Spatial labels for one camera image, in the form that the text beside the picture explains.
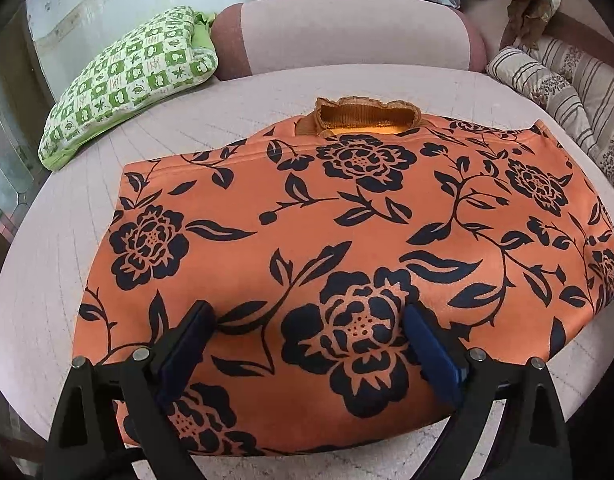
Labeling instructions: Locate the wooden glass door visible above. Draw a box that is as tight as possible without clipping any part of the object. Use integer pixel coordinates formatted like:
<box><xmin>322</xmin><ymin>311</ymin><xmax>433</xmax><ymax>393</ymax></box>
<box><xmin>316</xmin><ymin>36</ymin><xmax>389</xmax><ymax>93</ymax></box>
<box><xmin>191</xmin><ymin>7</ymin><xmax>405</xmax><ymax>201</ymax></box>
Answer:
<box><xmin>0</xmin><ymin>4</ymin><xmax>54</xmax><ymax>461</ymax></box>

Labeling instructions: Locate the orange black floral garment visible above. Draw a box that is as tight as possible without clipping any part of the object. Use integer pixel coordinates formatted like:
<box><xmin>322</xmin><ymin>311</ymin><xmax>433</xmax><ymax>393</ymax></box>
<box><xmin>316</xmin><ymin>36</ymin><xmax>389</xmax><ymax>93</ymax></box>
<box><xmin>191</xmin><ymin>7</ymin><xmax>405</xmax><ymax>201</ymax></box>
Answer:
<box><xmin>73</xmin><ymin>100</ymin><xmax>614</xmax><ymax>456</ymax></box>

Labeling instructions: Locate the brown crumpled cloth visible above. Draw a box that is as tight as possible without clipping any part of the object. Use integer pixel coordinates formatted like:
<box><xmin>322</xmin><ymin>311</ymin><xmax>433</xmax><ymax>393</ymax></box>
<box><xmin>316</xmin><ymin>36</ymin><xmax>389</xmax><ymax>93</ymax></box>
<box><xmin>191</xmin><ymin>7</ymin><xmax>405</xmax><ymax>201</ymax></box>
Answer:
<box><xmin>500</xmin><ymin>0</ymin><xmax>562</xmax><ymax>49</ymax></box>

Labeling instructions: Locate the striped beige quilt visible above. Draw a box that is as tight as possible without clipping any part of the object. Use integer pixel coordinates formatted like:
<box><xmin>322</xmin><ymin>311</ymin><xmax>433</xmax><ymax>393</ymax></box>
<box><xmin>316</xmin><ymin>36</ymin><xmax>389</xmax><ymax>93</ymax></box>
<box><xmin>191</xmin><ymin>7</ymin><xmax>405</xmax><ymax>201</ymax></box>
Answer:
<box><xmin>486</xmin><ymin>37</ymin><xmax>614</xmax><ymax>188</ymax></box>

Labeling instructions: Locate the pink quilted bolster cushion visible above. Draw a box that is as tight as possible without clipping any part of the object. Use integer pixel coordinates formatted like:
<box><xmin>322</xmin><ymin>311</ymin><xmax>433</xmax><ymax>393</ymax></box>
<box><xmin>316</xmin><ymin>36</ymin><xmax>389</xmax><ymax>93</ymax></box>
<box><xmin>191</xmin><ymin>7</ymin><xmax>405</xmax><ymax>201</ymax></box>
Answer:
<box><xmin>211</xmin><ymin>0</ymin><xmax>488</xmax><ymax>80</ymax></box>

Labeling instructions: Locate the green white patterned pillow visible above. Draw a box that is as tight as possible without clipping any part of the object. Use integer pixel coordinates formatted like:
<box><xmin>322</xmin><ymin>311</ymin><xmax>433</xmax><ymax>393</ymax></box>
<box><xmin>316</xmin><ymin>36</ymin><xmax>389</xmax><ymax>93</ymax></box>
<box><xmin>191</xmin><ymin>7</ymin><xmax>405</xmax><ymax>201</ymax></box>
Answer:
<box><xmin>37</xmin><ymin>6</ymin><xmax>218</xmax><ymax>171</ymax></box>

